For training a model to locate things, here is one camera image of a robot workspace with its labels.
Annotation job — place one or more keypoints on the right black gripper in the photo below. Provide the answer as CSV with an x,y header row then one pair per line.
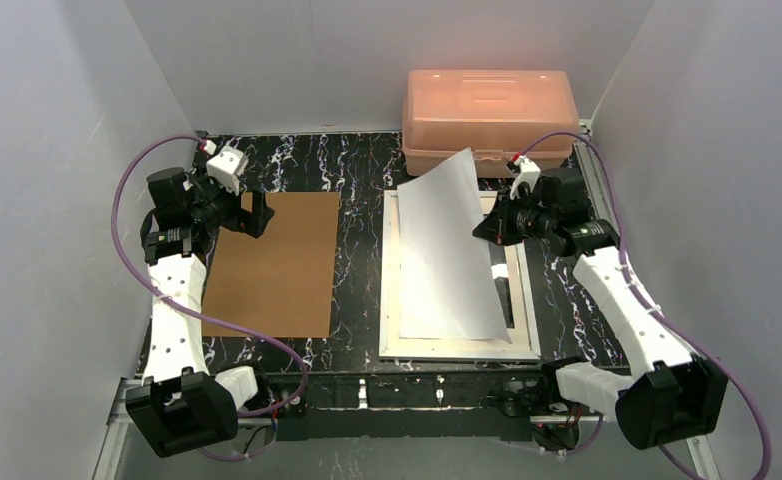
x,y
501,224

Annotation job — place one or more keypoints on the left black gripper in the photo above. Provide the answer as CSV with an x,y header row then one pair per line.
x,y
238,212

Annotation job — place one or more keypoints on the white picture frame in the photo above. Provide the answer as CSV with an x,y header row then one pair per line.
x,y
391,351

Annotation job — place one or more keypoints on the brown backing board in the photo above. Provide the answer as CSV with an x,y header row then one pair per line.
x,y
280,284

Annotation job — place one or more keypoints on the sunset landscape photo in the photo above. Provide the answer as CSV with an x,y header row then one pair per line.
x,y
447,286

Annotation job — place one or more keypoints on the white mat board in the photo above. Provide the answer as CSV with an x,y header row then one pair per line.
x,y
520,291

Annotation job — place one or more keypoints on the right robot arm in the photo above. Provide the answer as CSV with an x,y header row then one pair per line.
x,y
672,393

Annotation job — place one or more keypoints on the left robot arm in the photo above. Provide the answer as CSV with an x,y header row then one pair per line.
x,y
172,331

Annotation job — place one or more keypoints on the pink plastic storage box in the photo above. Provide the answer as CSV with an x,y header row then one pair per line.
x,y
494,113

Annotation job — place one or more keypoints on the aluminium rail base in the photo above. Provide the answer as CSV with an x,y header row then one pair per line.
x,y
477,403

